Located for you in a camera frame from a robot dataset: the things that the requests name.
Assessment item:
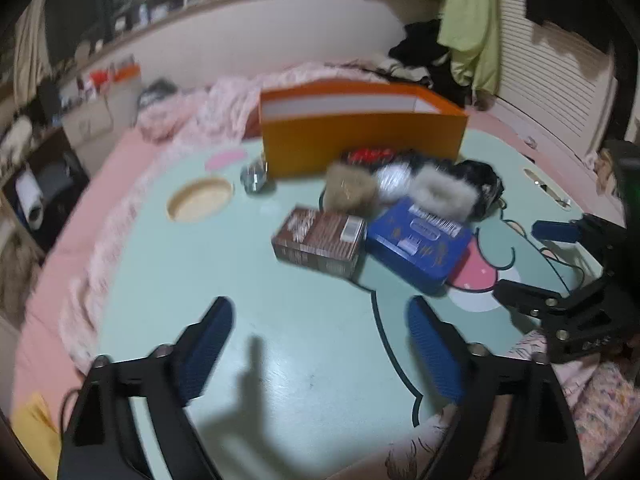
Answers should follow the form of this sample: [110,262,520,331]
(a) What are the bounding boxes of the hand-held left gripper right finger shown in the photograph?
[406,296,586,480]

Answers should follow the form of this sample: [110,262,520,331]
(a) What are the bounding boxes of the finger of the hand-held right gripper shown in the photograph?
[531,212,626,261]
[492,280,572,321]

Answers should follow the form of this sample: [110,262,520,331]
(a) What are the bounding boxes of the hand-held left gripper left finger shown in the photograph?
[56,296,235,480]

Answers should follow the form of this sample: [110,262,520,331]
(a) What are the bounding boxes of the black lace-trimmed cloth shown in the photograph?
[450,159,505,221]

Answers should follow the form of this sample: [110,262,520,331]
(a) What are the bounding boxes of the blue rectangular tin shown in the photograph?
[364,196,473,295]

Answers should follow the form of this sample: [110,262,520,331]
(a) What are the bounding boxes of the gray white fur pouch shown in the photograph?
[407,166,476,221]

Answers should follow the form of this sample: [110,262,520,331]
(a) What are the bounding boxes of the brown printed carton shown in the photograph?
[271,205,368,277]

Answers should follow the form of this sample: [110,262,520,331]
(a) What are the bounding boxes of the silver shiny packet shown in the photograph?
[375,165,416,203]

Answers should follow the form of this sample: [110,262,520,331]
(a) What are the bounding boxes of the dark box with red emblem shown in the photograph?
[345,147,401,167]

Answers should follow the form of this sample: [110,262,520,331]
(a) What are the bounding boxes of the large orange cardboard box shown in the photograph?
[259,82,470,179]

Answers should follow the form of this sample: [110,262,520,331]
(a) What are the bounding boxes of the pink floral quilt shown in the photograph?
[510,332,640,478]

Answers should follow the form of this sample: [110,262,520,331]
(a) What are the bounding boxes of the yellow paper bag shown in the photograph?
[10,392,63,478]

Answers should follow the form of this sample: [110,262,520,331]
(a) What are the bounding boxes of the pink bed sheet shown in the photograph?
[10,130,151,411]

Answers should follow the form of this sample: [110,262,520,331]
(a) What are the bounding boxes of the light green hanging cloth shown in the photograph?
[437,0,501,96]

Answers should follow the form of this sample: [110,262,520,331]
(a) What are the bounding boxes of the black clothes pile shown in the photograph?
[387,20,473,108]

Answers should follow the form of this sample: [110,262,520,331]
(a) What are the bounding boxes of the dark gray bag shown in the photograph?
[2,135,93,251]

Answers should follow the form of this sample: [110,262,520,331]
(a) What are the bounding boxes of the white paper roll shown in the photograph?
[15,170,46,226]

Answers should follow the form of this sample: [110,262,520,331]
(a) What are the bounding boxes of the pink crumpled blanket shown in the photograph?
[57,62,401,376]

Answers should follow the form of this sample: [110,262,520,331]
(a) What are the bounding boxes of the pale clothes heap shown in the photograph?
[0,115,33,161]

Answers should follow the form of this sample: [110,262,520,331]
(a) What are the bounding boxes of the small orange box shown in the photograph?
[112,62,142,83]

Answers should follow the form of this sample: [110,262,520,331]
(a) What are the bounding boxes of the beige window curtain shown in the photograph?
[12,0,53,106]

